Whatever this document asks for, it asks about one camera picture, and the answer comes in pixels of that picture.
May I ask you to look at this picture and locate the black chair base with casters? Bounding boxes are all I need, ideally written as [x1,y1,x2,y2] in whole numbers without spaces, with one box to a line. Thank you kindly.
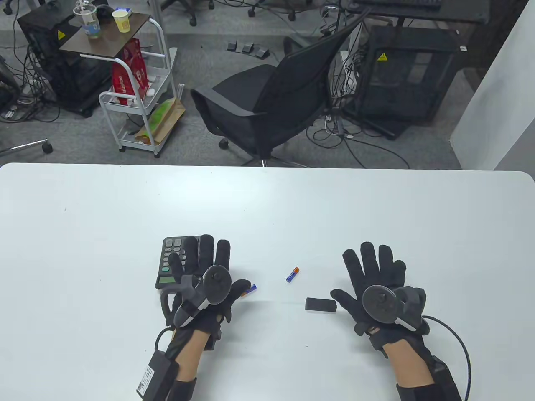
[247,0,314,21]
[161,0,216,26]

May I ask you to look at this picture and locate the black forearm box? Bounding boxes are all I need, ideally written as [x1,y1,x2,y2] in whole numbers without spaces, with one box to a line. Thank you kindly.
[431,355,462,401]

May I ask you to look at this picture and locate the black arm strap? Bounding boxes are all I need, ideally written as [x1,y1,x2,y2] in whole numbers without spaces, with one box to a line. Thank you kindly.
[396,384,435,401]
[171,378,197,401]

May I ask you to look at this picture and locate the person's right hand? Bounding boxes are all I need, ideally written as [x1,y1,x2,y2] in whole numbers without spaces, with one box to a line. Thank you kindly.
[330,241,427,345]

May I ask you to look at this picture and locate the black office chair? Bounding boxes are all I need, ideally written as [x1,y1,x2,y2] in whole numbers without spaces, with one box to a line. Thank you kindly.
[190,8,370,168]

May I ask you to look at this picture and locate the black braided cable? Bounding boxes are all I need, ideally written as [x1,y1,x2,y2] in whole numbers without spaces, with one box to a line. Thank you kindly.
[155,328,174,353]
[422,316,472,401]

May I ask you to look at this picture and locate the clear plastic cup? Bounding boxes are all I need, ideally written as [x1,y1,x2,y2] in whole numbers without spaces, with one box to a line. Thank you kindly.
[74,2,102,39]

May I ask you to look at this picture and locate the tangle of black floor cables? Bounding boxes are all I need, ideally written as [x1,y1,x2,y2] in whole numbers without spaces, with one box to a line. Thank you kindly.
[0,42,63,124]
[307,54,412,170]

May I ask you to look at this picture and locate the person's right forearm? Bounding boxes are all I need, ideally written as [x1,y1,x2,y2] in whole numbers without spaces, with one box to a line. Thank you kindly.
[385,340,435,389]

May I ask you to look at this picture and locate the brown and green paper bag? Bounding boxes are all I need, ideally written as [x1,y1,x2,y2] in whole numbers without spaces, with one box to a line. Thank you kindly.
[135,97,186,145]

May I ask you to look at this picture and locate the black and white hand controller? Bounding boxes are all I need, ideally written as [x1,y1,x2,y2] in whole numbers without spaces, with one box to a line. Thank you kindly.
[161,265,232,328]
[362,285,427,332]

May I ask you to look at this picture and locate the white power strip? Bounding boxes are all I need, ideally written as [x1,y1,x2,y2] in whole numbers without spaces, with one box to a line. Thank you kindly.
[341,50,360,92]

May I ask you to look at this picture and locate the black battery cover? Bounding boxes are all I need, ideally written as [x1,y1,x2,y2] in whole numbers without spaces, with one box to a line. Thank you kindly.
[305,297,337,312]

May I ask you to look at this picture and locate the black calculator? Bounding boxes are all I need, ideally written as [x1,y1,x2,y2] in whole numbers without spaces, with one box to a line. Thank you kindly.
[155,236,201,291]

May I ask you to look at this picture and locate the black desk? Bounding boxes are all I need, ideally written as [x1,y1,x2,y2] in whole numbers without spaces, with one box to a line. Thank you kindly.
[347,0,492,25]

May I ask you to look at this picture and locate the black computer case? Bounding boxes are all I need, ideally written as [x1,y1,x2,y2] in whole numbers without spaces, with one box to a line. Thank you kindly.
[343,26,460,126]
[17,4,113,117]

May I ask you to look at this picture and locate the person's left hand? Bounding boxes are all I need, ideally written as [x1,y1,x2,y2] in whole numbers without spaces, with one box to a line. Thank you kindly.
[164,234,251,335]

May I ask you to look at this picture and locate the white cart with wooden top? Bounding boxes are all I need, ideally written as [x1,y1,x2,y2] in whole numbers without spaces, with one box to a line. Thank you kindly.
[59,10,178,158]

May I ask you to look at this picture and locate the yellow paper cup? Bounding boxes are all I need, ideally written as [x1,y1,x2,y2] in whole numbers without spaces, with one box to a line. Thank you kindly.
[112,10,131,33]

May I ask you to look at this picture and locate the white partition panel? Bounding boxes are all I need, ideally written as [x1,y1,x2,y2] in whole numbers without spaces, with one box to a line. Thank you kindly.
[451,0,535,171]

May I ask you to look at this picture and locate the red shopping bag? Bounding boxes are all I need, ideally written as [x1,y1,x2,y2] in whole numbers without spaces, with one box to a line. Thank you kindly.
[111,38,149,106]

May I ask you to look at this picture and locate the silver chair leg with caster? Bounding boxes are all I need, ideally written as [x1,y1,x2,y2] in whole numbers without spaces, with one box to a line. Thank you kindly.
[0,139,54,156]

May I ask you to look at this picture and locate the black box with white label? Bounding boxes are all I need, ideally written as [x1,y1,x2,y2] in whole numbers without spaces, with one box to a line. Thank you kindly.
[136,351,178,399]

